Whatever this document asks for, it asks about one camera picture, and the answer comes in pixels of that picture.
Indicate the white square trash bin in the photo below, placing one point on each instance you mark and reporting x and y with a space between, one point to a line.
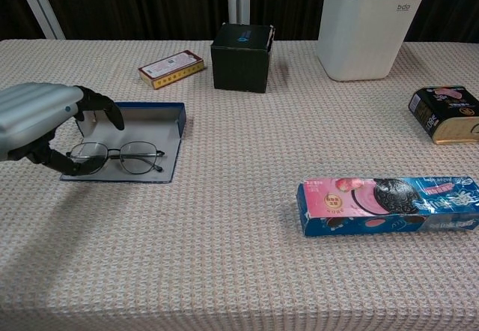
359 39

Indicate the black cube cardboard box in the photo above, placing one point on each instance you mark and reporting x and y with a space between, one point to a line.
239 65

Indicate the black gold meat tin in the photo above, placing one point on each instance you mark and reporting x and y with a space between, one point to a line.
441 117

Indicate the beige woven tablecloth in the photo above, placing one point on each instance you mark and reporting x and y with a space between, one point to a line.
224 271

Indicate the dark blue glasses case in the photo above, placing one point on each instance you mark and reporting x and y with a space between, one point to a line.
149 121

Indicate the blue pink cookie box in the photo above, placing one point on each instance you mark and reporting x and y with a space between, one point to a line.
374 203

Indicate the red gold flat box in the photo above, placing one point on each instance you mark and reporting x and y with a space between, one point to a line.
168 67

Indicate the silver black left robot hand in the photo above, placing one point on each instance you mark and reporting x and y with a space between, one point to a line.
33 114

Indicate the black wire-frame eyeglasses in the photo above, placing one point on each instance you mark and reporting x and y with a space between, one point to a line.
113 152

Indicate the black pleated curtain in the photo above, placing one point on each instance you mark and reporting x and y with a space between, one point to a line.
142 5

